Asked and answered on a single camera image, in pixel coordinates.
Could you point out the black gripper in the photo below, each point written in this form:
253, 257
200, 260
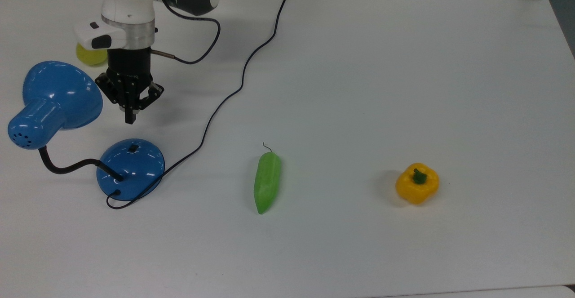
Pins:
129, 66

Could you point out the blue gooseneck desk lamp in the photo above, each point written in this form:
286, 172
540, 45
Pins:
54, 91

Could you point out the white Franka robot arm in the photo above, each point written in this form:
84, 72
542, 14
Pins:
128, 1

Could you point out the yellow-green toy pear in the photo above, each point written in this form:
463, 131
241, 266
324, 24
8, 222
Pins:
90, 56

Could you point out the green toy cucumber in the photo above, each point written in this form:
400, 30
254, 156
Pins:
267, 181

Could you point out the yellow toy bell pepper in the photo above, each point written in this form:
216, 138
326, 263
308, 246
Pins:
415, 190

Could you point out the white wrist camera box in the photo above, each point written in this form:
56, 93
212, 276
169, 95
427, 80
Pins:
101, 36

